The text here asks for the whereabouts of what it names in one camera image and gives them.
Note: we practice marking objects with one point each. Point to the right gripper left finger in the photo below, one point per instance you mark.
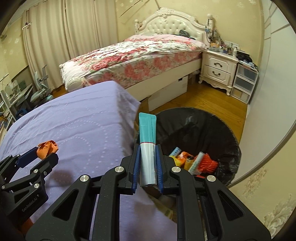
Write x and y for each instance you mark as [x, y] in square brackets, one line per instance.
[89, 208]

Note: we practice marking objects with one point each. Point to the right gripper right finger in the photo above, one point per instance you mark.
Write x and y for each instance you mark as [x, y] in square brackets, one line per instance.
[206, 208]

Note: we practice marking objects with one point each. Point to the amber bottle black cap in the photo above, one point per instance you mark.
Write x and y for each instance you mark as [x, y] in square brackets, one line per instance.
[188, 163]

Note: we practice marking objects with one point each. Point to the light blue box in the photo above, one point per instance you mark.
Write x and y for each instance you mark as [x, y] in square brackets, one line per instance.
[175, 152]

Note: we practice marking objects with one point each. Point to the plastic drawer unit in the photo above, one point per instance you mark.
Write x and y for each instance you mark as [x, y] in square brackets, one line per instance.
[244, 82]

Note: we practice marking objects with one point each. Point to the white nightstand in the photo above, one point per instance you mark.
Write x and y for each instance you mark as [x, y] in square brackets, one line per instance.
[218, 70]

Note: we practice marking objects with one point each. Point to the black lined trash bin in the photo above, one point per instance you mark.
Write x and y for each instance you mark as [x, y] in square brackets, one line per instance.
[193, 131]

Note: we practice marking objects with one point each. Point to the grey desk chair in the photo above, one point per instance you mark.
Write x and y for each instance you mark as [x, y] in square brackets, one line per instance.
[43, 93]

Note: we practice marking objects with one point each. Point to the beige curtains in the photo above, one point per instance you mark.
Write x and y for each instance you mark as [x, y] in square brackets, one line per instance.
[57, 31]

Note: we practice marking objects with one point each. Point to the purple tablecloth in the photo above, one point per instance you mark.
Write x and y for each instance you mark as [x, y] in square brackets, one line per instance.
[94, 129]

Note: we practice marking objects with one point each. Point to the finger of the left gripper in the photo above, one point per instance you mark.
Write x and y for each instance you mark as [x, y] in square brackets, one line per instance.
[36, 174]
[11, 164]

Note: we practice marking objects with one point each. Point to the yellow foam fruit net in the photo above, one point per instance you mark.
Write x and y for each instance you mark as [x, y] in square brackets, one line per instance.
[178, 162]

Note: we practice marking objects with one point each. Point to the bed with floral bedding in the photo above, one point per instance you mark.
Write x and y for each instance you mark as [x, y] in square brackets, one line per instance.
[140, 64]

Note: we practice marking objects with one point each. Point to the teal white small box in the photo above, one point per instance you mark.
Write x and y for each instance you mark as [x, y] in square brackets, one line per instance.
[147, 150]

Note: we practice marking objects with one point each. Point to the white underbed box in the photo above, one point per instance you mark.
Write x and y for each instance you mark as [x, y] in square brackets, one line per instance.
[168, 93]

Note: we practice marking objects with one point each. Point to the study desk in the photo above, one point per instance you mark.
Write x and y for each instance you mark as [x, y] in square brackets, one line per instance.
[19, 99]

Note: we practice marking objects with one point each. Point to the white tufted headboard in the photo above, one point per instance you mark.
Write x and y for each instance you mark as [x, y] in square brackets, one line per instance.
[170, 21]

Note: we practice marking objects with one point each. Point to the orange plastic bag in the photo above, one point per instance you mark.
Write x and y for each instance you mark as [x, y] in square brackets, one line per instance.
[183, 155]

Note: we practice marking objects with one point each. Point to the red foam fruit net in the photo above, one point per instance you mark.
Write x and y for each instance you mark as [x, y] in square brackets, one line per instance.
[207, 165]

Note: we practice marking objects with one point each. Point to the white toothpaste box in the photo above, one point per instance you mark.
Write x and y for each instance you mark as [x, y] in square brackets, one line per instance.
[196, 163]

